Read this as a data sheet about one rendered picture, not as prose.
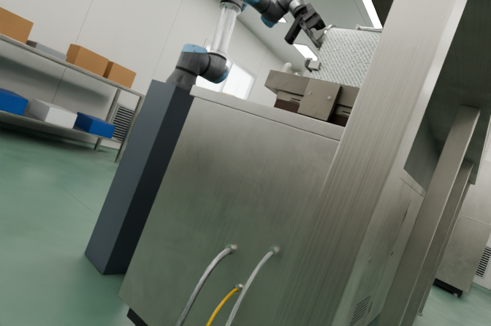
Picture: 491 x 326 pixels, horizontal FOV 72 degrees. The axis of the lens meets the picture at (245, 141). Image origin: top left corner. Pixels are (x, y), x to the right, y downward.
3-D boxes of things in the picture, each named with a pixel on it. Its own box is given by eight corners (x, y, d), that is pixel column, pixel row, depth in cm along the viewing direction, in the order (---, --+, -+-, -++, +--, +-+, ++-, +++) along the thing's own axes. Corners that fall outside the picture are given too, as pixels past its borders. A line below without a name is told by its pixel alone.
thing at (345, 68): (303, 94, 128) (321, 48, 128) (364, 108, 114) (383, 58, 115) (302, 93, 127) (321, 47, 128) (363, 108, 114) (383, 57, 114)
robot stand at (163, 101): (83, 253, 163) (152, 78, 164) (120, 252, 178) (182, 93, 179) (102, 275, 150) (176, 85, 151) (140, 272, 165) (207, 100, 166)
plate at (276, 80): (284, 100, 127) (290, 85, 127) (393, 129, 104) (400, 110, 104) (263, 85, 114) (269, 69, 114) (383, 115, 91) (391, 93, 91)
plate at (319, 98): (299, 114, 104) (312, 80, 104) (329, 123, 98) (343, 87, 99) (296, 112, 102) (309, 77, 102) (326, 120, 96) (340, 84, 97)
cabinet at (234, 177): (332, 264, 328) (364, 180, 329) (400, 300, 291) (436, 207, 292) (105, 320, 121) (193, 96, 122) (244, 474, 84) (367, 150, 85)
